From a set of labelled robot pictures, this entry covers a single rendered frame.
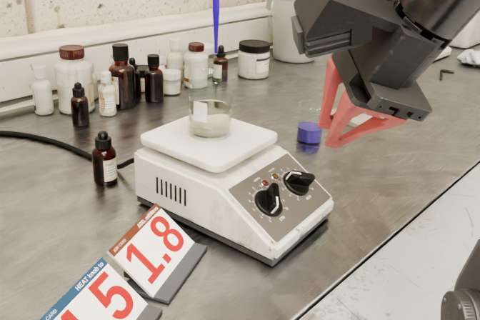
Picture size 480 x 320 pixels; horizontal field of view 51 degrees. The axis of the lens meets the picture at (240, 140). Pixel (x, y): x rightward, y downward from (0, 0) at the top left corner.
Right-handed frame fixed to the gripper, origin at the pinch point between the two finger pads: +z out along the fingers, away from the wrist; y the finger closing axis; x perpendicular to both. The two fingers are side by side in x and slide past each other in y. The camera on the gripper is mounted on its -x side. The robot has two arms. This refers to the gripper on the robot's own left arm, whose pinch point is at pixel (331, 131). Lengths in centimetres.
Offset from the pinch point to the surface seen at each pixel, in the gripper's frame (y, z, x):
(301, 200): 2.7, 8.3, 0.7
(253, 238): 7.5, 9.5, -5.7
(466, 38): -70, 16, 82
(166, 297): 12.6, 12.8, -14.1
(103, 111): -29.6, 32.3, -15.0
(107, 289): 12.5, 12.1, -19.6
